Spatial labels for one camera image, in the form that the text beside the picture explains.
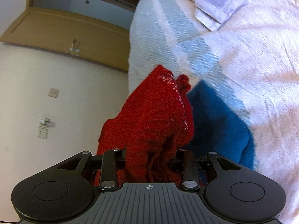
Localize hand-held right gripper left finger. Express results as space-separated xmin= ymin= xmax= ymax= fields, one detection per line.
xmin=57 ymin=148 xmax=127 ymax=190

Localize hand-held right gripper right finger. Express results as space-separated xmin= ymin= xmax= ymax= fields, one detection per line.
xmin=172 ymin=148 xmax=241 ymax=190

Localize red knitted sweater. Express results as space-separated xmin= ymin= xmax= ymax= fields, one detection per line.
xmin=90 ymin=65 xmax=195 ymax=186

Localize teal blue garment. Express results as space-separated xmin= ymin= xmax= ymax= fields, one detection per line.
xmin=180 ymin=79 xmax=256 ymax=185

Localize light blue herringbone blanket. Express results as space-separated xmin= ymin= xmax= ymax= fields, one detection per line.
xmin=127 ymin=0 xmax=260 ymax=171

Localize wooden door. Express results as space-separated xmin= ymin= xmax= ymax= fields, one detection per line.
xmin=0 ymin=7 xmax=131 ymax=71

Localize white wall socket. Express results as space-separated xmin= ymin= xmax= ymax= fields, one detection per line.
xmin=37 ymin=127 xmax=49 ymax=139

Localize metal door handle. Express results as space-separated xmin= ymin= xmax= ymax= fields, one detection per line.
xmin=67 ymin=39 xmax=81 ymax=55

